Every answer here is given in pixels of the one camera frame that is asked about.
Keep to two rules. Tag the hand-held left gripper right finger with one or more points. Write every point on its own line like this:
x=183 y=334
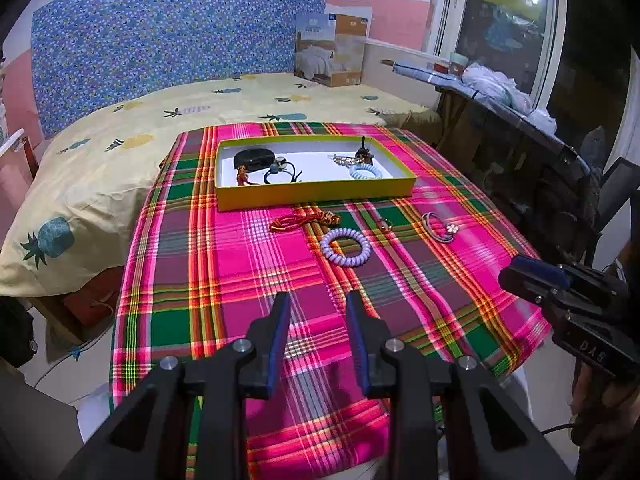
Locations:
x=356 y=345

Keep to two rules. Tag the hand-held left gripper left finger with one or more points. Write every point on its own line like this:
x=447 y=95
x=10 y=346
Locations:
x=276 y=345

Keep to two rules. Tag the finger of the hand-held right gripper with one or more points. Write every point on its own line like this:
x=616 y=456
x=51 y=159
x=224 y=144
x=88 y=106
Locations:
x=525 y=285
x=540 y=266

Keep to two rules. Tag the yellow cardboard box tray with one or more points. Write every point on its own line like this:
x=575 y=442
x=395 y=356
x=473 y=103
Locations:
x=310 y=195

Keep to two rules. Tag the black wrist band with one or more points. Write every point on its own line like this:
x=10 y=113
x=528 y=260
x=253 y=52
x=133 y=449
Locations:
x=250 y=157

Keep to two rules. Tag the person's right hand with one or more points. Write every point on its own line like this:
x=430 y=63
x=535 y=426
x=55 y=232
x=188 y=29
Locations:
x=595 y=405

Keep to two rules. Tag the pink green plaid tablecloth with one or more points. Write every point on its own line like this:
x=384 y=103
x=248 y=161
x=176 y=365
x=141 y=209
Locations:
x=210 y=270

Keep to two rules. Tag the dark cluttered side table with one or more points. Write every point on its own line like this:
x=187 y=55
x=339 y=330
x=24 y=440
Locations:
x=500 y=140

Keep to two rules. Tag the white cloth pile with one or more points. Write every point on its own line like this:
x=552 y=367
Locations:
x=500 y=90

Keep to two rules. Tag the yellow pineapple print bed sheet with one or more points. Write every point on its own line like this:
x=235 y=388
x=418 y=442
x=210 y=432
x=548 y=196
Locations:
x=100 y=170

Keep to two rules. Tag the white framed window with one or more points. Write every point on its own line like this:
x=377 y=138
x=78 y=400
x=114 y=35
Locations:
x=505 y=15

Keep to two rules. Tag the grey cabinet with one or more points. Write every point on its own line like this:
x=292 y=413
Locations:
x=30 y=425

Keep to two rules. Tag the black bag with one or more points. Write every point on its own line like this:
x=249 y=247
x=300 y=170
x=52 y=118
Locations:
x=15 y=332

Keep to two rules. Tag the bedding set package box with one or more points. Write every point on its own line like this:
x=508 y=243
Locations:
x=325 y=50

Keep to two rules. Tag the blue floral headboard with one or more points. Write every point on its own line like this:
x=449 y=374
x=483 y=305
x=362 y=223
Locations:
x=170 y=35

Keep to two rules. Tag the wooden bed frame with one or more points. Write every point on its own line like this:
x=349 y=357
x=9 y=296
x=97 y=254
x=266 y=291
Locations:
x=85 y=305

